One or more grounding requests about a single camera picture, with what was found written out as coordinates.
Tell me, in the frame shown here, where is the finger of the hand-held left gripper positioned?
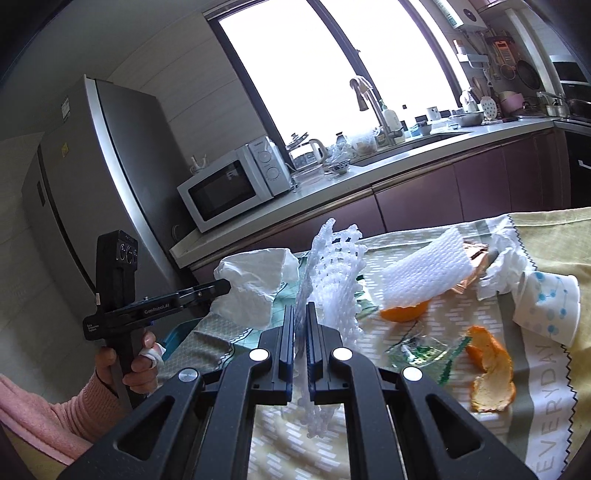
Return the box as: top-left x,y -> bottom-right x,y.
178,278 -> 231,309

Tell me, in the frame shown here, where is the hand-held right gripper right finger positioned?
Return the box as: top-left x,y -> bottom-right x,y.
305,302 -> 539,480

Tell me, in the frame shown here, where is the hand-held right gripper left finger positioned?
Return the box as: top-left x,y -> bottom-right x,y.
58,304 -> 296,480

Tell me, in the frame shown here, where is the white plastic bag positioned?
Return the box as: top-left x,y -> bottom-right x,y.
213,248 -> 301,330

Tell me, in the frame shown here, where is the white foam fruit net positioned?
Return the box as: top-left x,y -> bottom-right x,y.
294,217 -> 369,439

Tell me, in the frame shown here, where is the person's left forearm pink sleeve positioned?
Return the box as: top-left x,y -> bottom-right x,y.
0,369 -> 126,467

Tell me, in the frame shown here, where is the person's left hand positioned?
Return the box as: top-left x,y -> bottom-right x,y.
95,330 -> 165,394

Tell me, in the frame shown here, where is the orange fruit piece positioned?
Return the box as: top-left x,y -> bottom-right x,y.
379,298 -> 433,323

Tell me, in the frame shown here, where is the white microwave oven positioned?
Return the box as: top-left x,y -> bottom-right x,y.
177,136 -> 294,234

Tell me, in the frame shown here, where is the clear plastic wrapper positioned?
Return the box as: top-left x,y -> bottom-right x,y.
385,323 -> 472,386

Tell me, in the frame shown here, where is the silver refrigerator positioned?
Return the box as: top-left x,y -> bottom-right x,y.
21,74 -> 218,354

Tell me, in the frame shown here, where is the white foam sheet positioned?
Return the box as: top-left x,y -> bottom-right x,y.
378,226 -> 472,310

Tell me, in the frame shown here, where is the glass pot with lid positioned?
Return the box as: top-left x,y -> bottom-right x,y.
285,133 -> 311,171

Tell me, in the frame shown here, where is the white electric kettle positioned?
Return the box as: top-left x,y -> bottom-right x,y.
302,138 -> 329,167

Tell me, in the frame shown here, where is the green beige printed tablecloth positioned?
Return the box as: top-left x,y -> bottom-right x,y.
159,212 -> 583,480

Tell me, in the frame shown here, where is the orange peel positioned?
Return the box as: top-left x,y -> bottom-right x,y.
464,325 -> 516,413

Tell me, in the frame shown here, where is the dark purple kitchen cabinet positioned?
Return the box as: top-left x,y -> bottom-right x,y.
168,117 -> 591,283

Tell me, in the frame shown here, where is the brown crumpled wrapper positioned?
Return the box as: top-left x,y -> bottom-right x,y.
463,240 -> 493,292

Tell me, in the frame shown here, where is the crumpled white tissue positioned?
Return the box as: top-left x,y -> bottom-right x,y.
475,226 -> 530,302

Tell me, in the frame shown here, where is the clear food container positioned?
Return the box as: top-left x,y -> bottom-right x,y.
351,134 -> 378,156

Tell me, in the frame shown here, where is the kitchen sink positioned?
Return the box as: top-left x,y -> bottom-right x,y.
355,129 -> 476,168

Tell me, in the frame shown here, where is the white soap bottle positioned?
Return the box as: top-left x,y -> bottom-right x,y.
381,99 -> 407,144

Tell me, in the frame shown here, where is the white blue-dotted paper cup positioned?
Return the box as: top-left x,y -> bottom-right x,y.
512,270 -> 581,347

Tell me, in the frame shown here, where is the metal kitchen faucet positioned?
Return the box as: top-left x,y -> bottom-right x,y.
349,76 -> 394,139

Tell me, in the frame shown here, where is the kitchen window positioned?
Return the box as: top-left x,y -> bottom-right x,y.
205,0 -> 468,155

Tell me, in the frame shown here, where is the yellow cloth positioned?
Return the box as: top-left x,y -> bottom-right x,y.
508,207 -> 591,462

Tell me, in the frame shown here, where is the pink pot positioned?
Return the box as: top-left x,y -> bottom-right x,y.
498,91 -> 525,116

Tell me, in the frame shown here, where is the stainless steel pot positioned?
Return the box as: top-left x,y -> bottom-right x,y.
537,90 -> 571,117

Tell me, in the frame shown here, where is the hanging frying pan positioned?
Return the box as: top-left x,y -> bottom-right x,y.
515,58 -> 544,91

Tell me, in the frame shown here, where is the white water heater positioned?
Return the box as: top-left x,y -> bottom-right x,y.
429,0 -> 488,31

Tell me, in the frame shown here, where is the black built-in oven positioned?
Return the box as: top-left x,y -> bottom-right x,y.
549,55 -> 591,123

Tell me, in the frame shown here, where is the white wall shelf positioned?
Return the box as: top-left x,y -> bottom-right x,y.
455,41 -> 491,66

